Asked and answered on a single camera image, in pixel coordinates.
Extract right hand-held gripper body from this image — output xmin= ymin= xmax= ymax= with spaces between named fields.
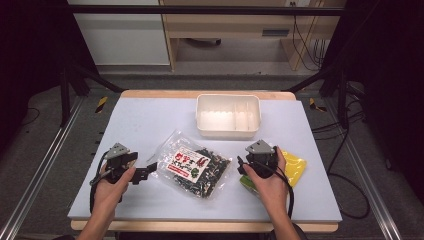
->
xmin=245 ymin=139 xmax=280 ymax=180

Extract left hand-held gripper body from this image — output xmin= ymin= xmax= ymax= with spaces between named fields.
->
xmin=103 ymin=142 xmax=139 ymax=184

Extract yellow green spout pouch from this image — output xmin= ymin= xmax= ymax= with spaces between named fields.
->
xmin=239 ymin=148 xmax=308 ymax=198

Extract white plastic container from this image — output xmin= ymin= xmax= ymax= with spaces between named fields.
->
xmin=195 ymin=93 xmax=262 ymax=140

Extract clear bag of dried seaweed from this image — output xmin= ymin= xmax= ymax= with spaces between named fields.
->
xmin=146 ymin=129 xmax=233 ymax=200

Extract person's left hand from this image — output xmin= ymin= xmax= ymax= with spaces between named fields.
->
xmin=94 ymin=165 xmax=137 ymax=218

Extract person's right hand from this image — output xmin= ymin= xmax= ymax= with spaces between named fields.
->
xmin=242 ymin=145 xmax=290 ymax=218

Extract grey table mat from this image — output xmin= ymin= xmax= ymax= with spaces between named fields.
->
xmin=67 ymin=96 xmax=343 ymax=224

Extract yellow black tape marker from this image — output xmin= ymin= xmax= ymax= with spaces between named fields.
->
xmin=308 ymin=97 xmax=328 ymax=113
xmin=95 ymin=95 xmax=109 ymax=114

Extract wooden table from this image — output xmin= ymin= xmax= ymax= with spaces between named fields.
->
xmin=70 ymin=89 xmax=339 ymax=234

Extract black metal stand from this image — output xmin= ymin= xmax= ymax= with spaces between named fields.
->
xmin=59 ymin=59 xmax=124 ymax=128
xmin=286 ymin=63 xmax=351 ymax=130

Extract white cabinet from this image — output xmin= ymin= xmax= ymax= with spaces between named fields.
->
xmin=67 ymin=0 xmax=171 ymax=66

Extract light wooden desk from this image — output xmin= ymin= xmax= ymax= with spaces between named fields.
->
xmin=159 ymin=0 xmax=346 ymax=73

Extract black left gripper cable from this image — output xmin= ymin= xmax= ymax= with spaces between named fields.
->
xmin=88 ymin=151 xmax=111 ymax=215

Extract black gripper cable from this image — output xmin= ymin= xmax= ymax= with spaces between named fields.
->
xmin=88 ymin=151 xmax=111 ymax=215
xmin=263 ymin=161 xmax=295 ymax=220

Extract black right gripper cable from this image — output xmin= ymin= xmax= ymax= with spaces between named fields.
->
xmin=263 ymin=161 xmax=295 ymax=220

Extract aluminium rail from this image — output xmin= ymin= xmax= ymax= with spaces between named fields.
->
xmin=324 ymin=98 xmax=404 ymax=240
xmin=0 ymin=96 xmax=85 ymax=240

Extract black floor cable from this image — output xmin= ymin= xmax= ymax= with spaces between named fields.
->
xmin=311 ymin=109 xmax=372 ymax=220

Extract hanging black cables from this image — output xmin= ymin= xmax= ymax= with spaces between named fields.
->
xmin=289 ymin=1 xmax=329 ymax=72

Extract black horizontal frame bar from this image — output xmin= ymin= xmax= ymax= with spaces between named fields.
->
xmin=68 ymin=4 xmax=345 ymax=17

